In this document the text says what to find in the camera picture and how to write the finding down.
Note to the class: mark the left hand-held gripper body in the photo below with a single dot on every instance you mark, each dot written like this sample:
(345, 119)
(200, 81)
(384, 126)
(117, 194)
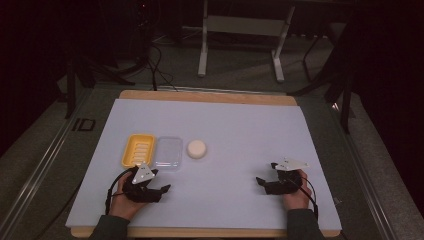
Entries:
(141, 186)

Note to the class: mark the person's left hand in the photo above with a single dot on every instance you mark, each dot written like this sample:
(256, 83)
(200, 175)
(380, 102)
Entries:
(123, 203)

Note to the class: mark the yellow soap dish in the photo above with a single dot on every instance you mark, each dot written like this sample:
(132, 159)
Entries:
(138, 150)

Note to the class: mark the white table mat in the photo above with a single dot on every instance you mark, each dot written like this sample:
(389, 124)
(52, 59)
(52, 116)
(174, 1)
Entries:
(233, 133)

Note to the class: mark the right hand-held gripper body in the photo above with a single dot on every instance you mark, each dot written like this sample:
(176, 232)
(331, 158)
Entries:
(287, 181)

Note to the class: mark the white metal stand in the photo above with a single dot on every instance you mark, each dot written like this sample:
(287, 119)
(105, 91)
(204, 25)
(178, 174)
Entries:
(245, 26)

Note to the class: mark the metal floor rail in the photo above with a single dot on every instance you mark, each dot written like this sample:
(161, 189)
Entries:
(365, 180)
(36, 176)

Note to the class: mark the black metal stand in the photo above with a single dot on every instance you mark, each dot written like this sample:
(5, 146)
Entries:
(343, 83)

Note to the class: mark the clear plastic container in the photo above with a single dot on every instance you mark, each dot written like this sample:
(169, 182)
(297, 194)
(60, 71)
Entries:
(168, 153)

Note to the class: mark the wooden table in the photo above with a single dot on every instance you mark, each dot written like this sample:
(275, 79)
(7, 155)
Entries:
(206, 97)

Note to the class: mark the person's right hand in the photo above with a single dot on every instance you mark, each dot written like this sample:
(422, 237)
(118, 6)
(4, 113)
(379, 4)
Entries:
(296, 200)

